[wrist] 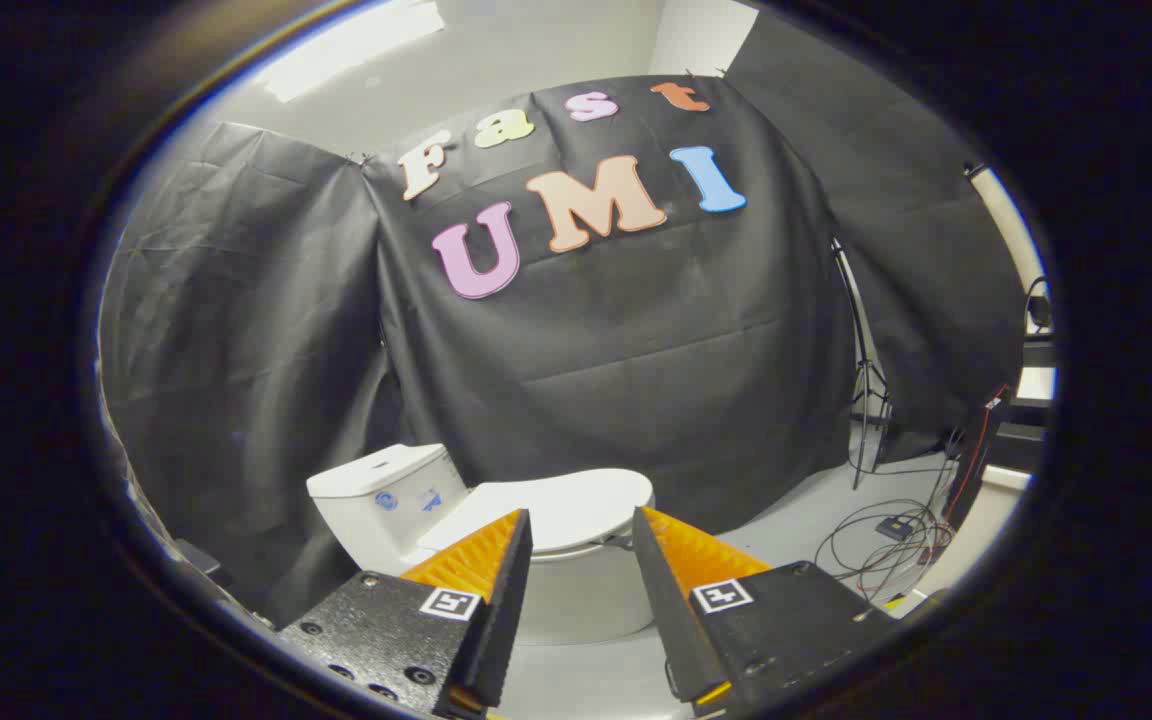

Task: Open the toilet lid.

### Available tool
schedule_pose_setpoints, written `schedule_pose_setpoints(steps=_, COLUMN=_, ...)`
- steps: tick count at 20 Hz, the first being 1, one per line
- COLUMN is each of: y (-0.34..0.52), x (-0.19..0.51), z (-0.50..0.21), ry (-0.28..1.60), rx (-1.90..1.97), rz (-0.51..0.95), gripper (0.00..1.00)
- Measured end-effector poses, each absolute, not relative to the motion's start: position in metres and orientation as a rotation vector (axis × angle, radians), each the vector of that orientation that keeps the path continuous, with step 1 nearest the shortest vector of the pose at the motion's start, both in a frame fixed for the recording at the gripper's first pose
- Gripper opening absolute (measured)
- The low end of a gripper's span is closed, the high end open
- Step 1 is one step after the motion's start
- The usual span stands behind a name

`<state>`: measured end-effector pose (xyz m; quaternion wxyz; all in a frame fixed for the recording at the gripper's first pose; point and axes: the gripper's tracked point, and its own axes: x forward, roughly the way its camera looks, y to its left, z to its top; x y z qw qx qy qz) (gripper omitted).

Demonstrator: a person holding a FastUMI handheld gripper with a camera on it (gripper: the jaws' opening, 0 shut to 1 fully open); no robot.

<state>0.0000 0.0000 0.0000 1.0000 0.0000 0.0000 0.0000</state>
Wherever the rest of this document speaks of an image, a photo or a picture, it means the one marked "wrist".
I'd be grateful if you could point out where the dark equipment rack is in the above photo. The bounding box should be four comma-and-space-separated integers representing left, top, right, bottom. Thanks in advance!
944, 335, 1056, 527

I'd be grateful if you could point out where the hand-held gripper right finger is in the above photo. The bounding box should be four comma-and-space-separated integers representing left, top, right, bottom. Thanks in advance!
632, 506, 899, 719

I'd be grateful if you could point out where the black tripod stand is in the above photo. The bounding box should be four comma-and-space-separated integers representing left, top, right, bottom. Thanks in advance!
830, 238, 894, 491

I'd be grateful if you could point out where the white toilet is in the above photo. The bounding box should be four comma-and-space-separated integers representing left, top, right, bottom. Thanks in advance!
306, 443, 659, 647

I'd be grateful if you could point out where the red floor cable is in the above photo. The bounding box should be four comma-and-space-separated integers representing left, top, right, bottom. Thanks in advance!
856, 385, 1009, 601

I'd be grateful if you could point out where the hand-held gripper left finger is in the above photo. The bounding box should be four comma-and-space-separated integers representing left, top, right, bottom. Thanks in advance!
276, 508, 535, 719

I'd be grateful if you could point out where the plain wrinkled black cloth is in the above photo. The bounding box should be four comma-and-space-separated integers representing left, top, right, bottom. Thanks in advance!
99, 122, 407, 629

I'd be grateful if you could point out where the plain smooth black cloth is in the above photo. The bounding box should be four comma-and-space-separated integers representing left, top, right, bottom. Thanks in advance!
726, 8, 1027, 467

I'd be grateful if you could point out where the black backdrop cloth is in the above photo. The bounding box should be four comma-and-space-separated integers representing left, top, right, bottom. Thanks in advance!
364, 75, 859, 537

